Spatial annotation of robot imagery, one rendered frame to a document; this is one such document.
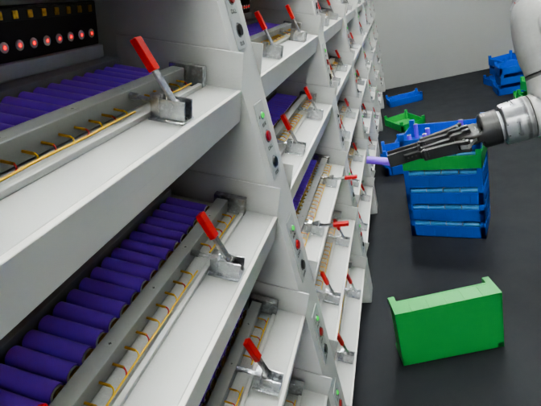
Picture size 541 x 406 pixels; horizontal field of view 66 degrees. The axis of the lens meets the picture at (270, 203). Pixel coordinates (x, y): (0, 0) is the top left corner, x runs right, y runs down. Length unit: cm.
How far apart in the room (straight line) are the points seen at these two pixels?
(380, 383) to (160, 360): 101
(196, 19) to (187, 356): 42
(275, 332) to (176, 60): 45
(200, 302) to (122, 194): 19
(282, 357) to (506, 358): 88
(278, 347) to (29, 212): 49
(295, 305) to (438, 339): 70
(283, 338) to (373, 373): 72
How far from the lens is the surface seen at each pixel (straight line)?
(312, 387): 90
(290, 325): 74
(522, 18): 102
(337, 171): 131
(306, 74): 130
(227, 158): 64
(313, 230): 97
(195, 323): 47
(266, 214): 66
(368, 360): 144
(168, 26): 63
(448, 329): 137
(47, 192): 33
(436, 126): 197
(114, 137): 42
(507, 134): 99
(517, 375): 141
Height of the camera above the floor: 104
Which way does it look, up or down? 23 degrees down
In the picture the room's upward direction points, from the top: 16 degrees counter-clockwise
